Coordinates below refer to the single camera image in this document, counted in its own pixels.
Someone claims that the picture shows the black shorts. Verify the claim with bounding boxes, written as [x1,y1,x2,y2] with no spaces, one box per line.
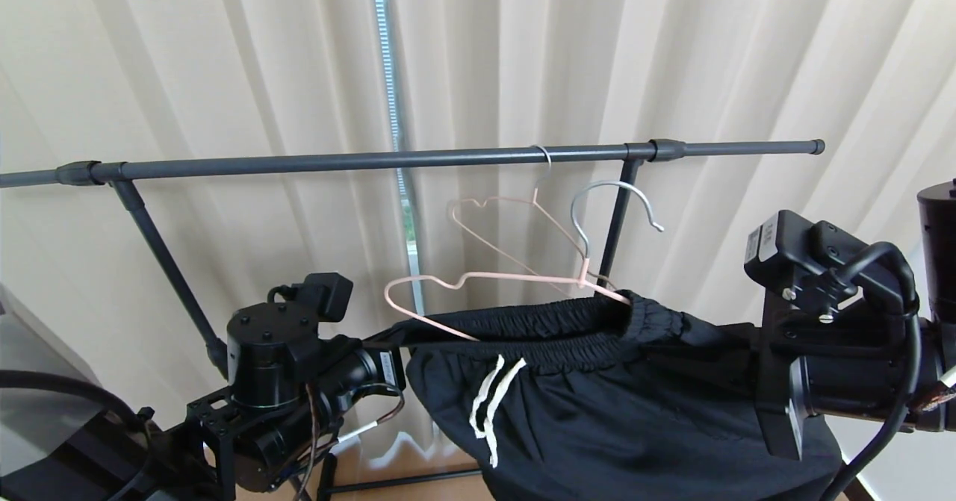
[403,289,845,501]

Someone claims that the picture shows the pink clothes hanger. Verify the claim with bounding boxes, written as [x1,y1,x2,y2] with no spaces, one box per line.
[383,179,666,342]
[447,145,621,293]

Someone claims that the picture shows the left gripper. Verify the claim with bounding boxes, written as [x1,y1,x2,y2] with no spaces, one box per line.
[328,322,414,420]

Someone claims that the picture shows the black clothes rack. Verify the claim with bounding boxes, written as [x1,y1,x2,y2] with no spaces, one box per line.
[0,139,827,501]

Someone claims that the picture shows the beige curtain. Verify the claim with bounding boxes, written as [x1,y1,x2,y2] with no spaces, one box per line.
[0,0,956,481]

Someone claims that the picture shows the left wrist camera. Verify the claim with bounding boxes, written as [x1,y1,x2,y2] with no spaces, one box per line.
[267,272,356,325]

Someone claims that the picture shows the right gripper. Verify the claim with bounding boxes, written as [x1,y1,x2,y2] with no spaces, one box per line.
[754,292,925,461]

